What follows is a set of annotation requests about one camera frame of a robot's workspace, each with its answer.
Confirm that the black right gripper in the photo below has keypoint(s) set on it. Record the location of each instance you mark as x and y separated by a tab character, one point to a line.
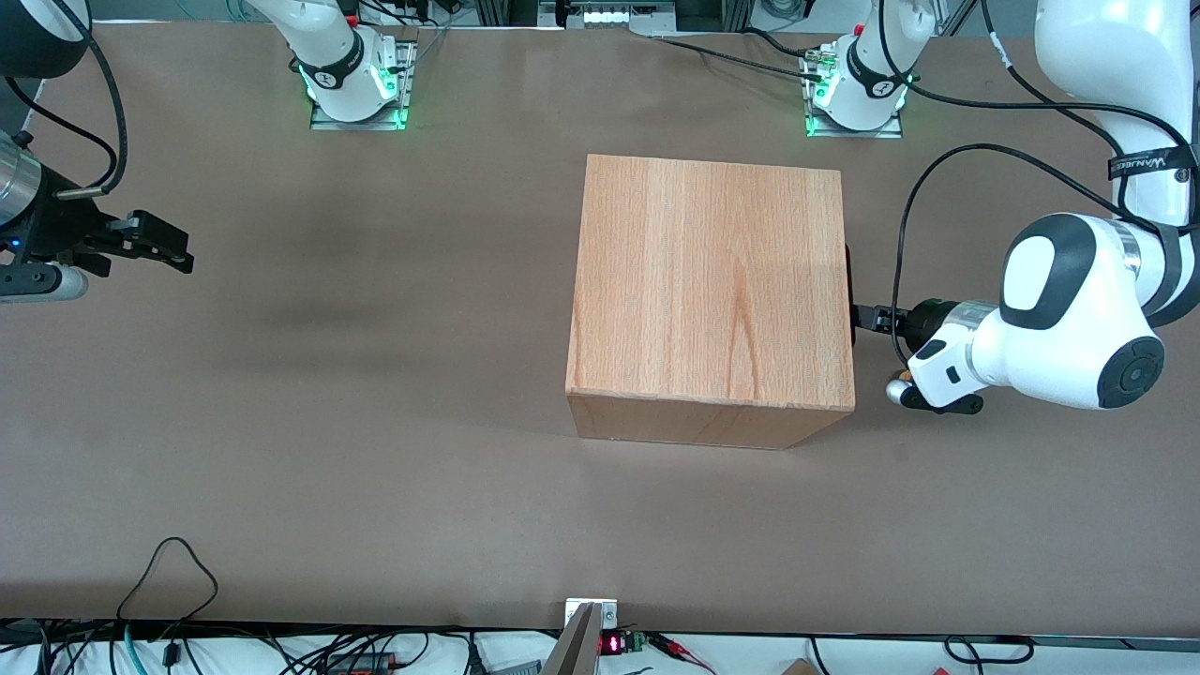
58	230

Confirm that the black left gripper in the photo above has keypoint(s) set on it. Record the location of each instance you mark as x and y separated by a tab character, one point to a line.
923	317

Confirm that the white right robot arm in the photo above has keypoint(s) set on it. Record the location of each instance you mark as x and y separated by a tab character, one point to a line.
333	56

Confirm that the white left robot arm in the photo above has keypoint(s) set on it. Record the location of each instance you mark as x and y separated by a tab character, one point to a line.
1078	309

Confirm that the brown cardboard piece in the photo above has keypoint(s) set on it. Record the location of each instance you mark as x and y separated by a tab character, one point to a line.
799	667

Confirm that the red clip leads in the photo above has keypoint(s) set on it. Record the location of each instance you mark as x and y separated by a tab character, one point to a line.
670	645

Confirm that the white power strip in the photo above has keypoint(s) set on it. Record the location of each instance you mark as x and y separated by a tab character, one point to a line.
605	17

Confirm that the red digit display module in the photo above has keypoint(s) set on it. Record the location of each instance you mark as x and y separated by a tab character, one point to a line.
611	644

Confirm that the black and orange device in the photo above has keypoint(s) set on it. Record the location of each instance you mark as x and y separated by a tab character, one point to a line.
361	664

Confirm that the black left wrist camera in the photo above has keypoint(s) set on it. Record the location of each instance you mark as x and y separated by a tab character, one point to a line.
952	405

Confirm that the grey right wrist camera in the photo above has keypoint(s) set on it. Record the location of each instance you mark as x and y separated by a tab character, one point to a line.
47	283

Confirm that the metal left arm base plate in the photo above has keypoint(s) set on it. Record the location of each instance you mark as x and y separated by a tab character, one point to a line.
844	133

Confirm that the silver metal bracket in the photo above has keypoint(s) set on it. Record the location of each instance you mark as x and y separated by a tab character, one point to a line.
607	614

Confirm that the beige camera mount bar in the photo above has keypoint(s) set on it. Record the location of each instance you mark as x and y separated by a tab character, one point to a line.
574	652

